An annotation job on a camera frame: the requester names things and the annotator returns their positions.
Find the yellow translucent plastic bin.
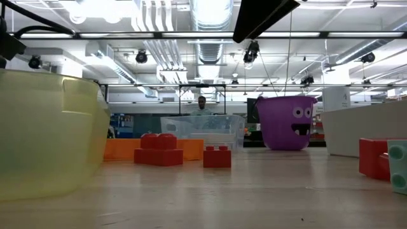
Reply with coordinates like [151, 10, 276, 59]
[0, 68, 111, 203]

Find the clear plastic container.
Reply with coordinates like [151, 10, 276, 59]
[160, 114, 246, 152]

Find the white plastic bin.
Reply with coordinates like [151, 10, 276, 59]
[321, 100, 407, 158]

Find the black monitor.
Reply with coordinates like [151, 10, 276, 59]
[247, 97, 259, 124]

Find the person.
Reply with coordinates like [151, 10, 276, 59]
[190, 95, 214, 116]

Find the white sign board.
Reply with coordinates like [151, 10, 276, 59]
[322, 87, 352, 112]

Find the purple monster face bucket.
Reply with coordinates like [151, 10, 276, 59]
[256, 95, 319, 151]

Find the blue storage shelf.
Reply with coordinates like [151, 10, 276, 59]
[110, 113, 134, 139]

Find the small red block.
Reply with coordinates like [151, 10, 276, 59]
[202, 145, 232, 169]

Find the small orange sloped block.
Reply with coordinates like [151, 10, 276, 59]
[177, 139, 204, 161]

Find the large orange sloped block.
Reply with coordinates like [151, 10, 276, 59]
[103, 138, 141, 162]

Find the red-pink stepped block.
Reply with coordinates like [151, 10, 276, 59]
[134, 132, 184, 167]

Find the red-pink arch block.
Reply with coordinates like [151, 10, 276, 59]
[359, 137, 391, 181]

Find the mint green block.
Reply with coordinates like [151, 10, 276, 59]
[387, 139, 407, 195]

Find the thin hanging cable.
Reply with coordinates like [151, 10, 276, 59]
[284, 9, 294, 96]

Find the black background workstation frame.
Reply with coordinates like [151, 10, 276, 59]
[177, 83, 227, 117]

